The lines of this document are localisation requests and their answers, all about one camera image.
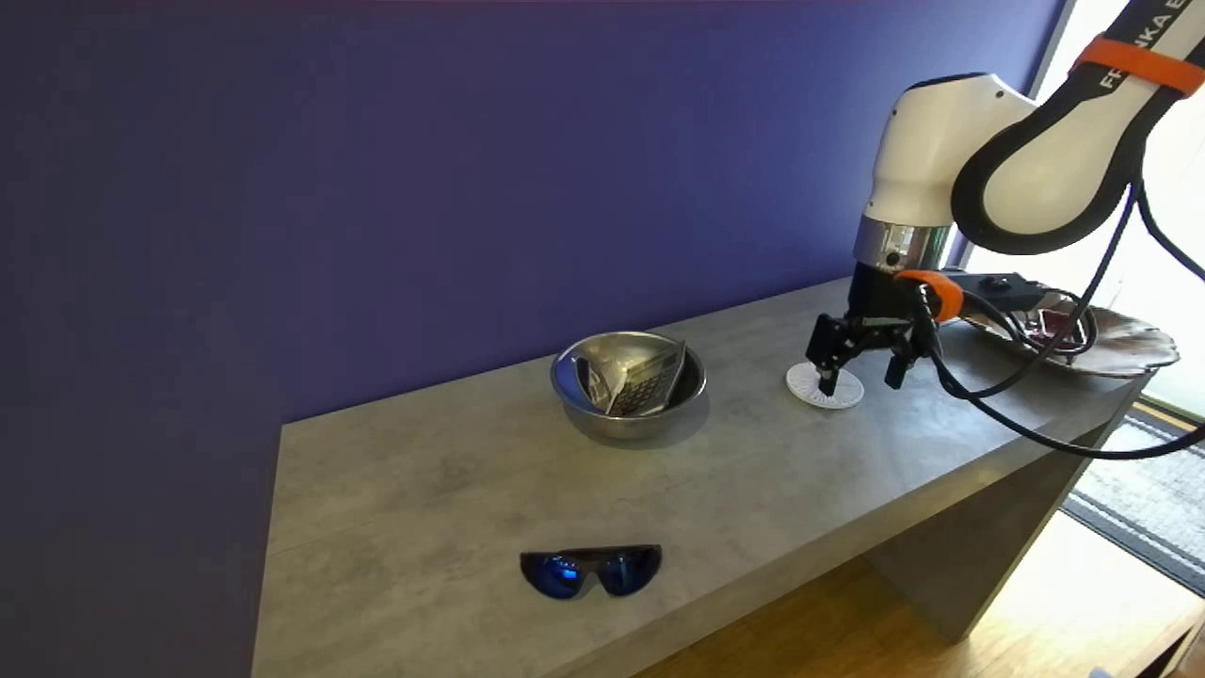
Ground blue lens black sunglasses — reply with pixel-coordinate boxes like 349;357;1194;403
517;544;667;603

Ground steel metal bowl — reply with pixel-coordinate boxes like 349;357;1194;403
546;328;714;448

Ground brown crumpled cloth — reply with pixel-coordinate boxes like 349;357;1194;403
937;274;1181;379

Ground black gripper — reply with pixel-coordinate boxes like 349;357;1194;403
806;259;933;398

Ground blue white bordered rug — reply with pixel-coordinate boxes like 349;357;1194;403
1066;398;1205;594

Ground white round disc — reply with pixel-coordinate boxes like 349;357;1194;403
783;357;870;415

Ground orange strap at gripper cable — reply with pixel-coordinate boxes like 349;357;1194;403
900;268;967;322

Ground orange strap around arm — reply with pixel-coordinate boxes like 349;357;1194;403
1078;34;1205;98

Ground grey concrete look cabinet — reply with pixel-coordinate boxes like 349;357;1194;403
250;268;1164;678

